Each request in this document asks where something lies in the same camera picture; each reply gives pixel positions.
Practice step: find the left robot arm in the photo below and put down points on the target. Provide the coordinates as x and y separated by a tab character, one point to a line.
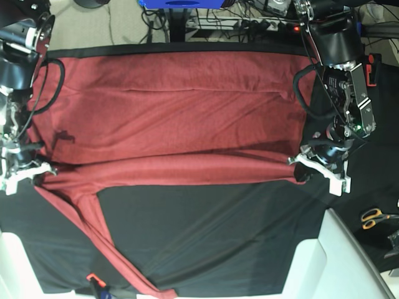
330	29

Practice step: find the white table frame right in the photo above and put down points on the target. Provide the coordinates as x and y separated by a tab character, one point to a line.
333	265

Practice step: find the red and black clamp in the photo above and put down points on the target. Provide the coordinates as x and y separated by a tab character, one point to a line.
373	65

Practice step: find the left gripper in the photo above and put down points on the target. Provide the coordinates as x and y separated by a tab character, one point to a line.
351	119

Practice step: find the blue clamp at bottom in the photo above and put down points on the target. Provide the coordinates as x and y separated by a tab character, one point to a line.
99	288

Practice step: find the blue plastic box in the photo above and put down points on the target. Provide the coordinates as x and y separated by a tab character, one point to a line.
184	4

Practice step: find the white power strip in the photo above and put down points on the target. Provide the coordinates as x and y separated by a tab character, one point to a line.
209	23

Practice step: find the yellow-handled scissors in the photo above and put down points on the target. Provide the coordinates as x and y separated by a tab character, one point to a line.
374	216

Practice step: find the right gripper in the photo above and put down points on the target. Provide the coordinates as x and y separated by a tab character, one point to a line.
18	154

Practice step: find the red long-sleeve shirt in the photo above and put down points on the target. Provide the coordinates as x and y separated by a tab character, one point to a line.
168	119

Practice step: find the black table cloth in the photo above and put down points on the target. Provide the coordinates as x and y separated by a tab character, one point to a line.
217	240

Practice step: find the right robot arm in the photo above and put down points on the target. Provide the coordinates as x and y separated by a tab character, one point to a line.
26	28

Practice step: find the black stand post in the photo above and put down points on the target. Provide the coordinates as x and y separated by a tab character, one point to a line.
177	19

